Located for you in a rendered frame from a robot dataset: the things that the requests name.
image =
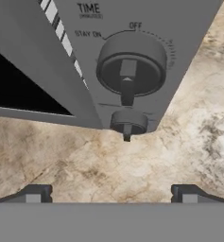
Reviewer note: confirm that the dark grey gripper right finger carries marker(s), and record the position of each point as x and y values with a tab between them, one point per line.
186	193

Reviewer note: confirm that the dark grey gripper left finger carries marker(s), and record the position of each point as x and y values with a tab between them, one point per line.
37	193

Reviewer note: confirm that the dark grey timer knob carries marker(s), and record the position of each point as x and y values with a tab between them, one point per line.
131	64

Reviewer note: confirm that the grey toaster oven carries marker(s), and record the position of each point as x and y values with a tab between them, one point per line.
28	38

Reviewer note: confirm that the small dark grey knob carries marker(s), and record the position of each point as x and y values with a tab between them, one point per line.
128	122

